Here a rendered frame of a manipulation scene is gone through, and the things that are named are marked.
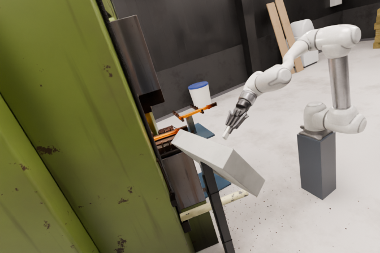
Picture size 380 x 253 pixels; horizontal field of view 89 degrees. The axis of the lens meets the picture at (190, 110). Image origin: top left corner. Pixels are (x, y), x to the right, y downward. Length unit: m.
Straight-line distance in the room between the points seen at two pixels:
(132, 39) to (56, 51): 0.38
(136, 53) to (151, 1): 3.56
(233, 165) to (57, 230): 0.80
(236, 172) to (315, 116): 1.13
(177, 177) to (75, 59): 0.95
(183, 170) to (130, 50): 0.83
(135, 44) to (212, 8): 4.22
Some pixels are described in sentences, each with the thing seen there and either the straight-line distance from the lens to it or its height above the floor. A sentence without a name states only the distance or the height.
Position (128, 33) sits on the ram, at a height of 1.69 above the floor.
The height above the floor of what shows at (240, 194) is 0.64.
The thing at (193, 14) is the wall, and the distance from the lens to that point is 4.94.
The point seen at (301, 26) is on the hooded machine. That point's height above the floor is 1.10.
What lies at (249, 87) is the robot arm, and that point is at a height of 1.25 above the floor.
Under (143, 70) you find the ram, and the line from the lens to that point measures 1.12.
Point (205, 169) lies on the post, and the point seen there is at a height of 1.06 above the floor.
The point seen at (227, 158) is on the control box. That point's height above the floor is 1.18.
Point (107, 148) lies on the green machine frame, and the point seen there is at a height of 1.23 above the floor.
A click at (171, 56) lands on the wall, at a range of 4.59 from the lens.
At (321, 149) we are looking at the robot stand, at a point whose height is 0.52.
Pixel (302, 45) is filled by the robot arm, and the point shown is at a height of 1.36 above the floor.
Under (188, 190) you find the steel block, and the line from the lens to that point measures 1.49.
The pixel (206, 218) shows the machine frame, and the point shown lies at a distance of 1.71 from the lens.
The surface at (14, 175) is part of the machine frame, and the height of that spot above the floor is 1.29.
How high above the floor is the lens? 1.58
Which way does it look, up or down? 20 degrees down
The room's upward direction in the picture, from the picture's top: 16 degrees counter-clockwise
